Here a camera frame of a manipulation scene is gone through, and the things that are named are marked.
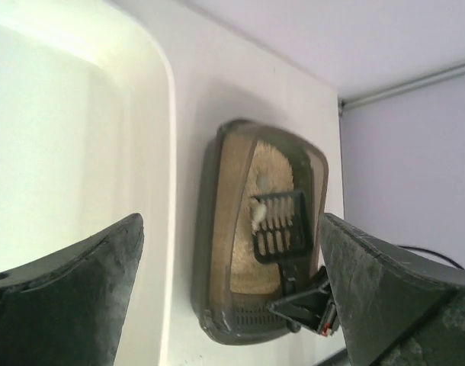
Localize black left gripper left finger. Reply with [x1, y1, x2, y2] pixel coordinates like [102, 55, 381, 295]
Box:
[0, 213, 144, 365]

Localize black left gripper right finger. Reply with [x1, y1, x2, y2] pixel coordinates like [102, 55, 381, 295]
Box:
[319, 213, 465, 365]

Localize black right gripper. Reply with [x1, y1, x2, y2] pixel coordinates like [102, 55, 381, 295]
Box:
[267, 265, 338, 336]

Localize black litter scoop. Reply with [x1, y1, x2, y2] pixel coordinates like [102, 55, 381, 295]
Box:
[250, 189, 314, 297]

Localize pale clump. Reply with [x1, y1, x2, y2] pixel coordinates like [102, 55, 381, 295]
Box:
[251, 202, 268, 232]

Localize dark grey litter box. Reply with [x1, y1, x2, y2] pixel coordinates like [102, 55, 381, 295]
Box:
[191, 120, 329, 345]

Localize beige cat litter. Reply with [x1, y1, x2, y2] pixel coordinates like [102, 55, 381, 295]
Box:
[230, 141, 293, 295]

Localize grey clump upper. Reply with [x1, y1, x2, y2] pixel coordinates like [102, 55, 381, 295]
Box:
[256, 175, 270, 191]

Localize white plastic bin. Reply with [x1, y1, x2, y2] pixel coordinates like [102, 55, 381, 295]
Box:
[0, 1, 176, 365]

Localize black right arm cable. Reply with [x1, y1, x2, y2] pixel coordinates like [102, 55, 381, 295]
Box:
[399, 246, 465, 271]

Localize aluminium frame rail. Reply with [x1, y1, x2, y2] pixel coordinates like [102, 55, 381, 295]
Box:
[338, 61, 465, 115]

